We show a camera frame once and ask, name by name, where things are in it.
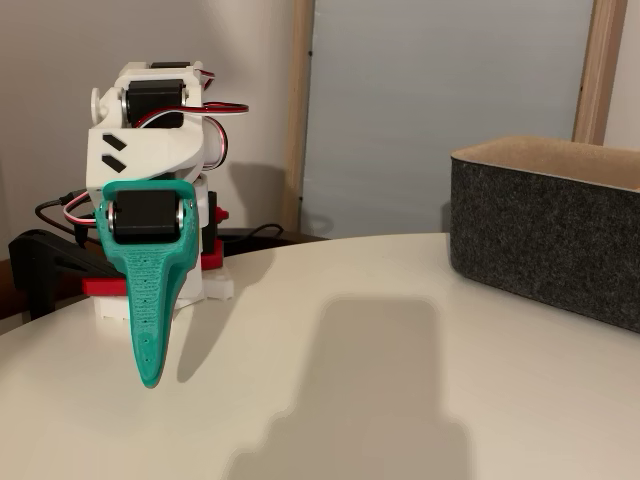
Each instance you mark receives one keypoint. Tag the teal gripper black servo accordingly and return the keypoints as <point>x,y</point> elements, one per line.
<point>146,218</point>

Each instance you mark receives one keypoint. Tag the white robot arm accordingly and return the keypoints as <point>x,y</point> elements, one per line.
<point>145,145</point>

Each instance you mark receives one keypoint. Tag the grey felt box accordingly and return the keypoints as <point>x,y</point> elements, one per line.
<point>540,240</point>

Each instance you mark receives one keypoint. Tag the black clamp with red pad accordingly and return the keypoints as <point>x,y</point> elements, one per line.
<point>30,260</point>
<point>214,257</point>

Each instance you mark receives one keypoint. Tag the black power plug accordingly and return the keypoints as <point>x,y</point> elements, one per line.
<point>82,235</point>

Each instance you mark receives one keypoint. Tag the translucent grey panel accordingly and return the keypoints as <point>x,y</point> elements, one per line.
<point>425,100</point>

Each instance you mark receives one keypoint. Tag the wooden shelf post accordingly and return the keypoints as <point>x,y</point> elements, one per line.
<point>297,125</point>
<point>597,75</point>

